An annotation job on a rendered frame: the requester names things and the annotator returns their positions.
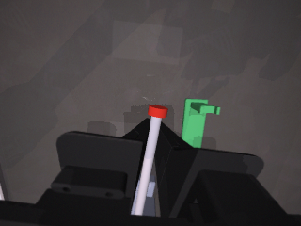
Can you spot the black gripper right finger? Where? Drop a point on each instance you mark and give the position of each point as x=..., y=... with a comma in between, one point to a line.
x=177, y=164

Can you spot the white tapered pin with red cap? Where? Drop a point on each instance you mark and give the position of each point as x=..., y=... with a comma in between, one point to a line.
x=156, y=112

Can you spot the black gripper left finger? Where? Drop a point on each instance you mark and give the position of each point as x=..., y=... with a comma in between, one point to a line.
x=124, y=153

